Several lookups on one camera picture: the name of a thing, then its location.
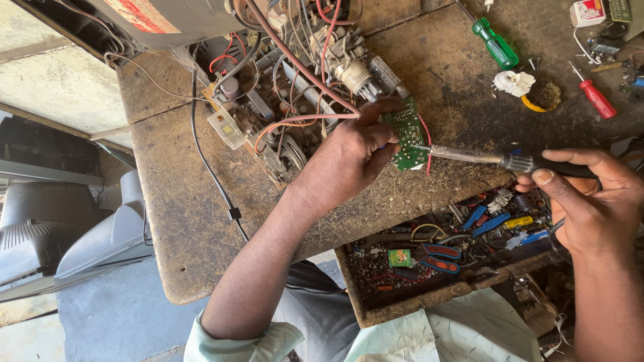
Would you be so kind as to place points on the person's left hand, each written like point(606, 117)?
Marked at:
point(342, 156)

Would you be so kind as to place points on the person's right hand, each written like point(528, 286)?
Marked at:
point(603, 211)

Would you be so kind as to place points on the small green circuit board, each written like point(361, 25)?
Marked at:
point(410, 133)

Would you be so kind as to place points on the blue capacitor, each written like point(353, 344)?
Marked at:
point(534, 237)

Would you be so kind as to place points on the television chassis circuit board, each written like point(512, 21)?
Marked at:
point(292, 100)

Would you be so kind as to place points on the yellow capacitor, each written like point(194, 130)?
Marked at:
point(518, 222)

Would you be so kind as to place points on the small green box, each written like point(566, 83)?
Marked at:
point(399, 258)

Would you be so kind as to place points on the brass metal strip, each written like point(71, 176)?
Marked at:
point(606, 67)

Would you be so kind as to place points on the white plastic socket part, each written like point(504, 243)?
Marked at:
point(513, 83)

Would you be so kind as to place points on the person's grey trousers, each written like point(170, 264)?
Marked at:
point(322, 311)

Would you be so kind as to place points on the wooden drawer of spare parts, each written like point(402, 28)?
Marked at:
point(402, 301)

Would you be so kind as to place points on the black small electronic part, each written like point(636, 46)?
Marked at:
point(608, 46)

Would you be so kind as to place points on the person's light green shirt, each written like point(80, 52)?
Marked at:
point(453, 332)

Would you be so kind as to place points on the small white and red box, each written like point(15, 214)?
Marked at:
point(587, 12)

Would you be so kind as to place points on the green perforated circuit board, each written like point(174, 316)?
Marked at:
point(620, 9)

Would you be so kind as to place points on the grey picture tube red label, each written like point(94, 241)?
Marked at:
point(151, 20)

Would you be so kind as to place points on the grey television set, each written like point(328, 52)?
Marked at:
point(35, 231)
point(108, 236)

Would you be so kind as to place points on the black electronic device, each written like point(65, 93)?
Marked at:
point(45, 151)

